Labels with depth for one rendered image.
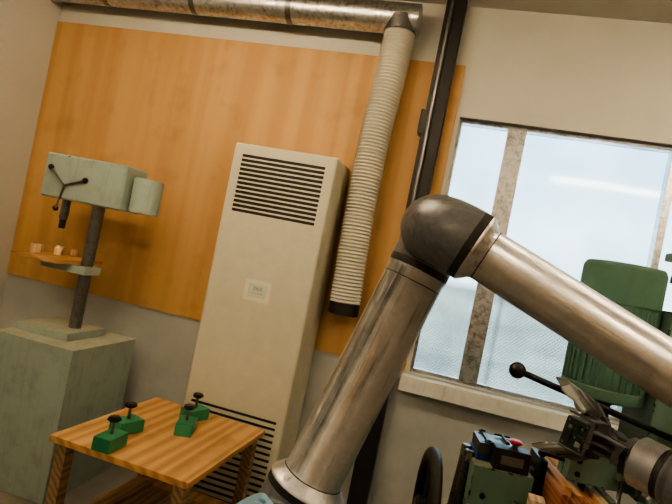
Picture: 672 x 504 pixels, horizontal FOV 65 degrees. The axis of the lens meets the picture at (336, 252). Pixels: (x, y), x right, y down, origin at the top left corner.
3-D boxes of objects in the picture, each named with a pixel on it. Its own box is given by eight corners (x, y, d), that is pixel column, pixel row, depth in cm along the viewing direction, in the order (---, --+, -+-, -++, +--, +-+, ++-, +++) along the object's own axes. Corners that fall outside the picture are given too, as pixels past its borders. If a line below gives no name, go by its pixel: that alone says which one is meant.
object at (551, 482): (523, 478, 135) (529, 452, 135) (529, 479, 135) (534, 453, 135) (555, 525, 111) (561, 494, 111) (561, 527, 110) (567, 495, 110)
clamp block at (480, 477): (457, 477, 134) (464, 442, 134) (511, 490, 133) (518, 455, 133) (466, 504, 120) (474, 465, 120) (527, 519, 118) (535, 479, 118)
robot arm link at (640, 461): (681, 450, 94) (662, 501, 94) (653, 436, 98) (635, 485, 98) (660, 447, 88) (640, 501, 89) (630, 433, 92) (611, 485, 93)
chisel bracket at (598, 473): (554, 474, 127) (561, 439, 127) (614, 488, 126) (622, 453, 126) (565, 487, 120) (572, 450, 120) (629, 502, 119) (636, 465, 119)
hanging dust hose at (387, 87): (328, 308, 272) (382, 39, 272) (361, 316, 268) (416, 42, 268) (320, 310, 255) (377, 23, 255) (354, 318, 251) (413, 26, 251)
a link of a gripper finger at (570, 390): (555, 366, 108) (580, 408, 102) (571, 370, 111) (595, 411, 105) (543, 374, 109) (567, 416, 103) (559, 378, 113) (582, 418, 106)
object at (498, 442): (469, 445, 133) (473, 424, 133) (513, 455, 132) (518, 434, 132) (478, 465, 120) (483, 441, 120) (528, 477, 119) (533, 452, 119)
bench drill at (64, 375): (32, 442, 296) (88, 164, 296) (129, 474, 282) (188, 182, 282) (-47, 473, 249) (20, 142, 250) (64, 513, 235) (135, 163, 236)
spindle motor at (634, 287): (549, 380, 133) (573, 258, 133) (621, 395, 131) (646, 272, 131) (574, 398, 115) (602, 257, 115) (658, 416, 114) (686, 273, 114)
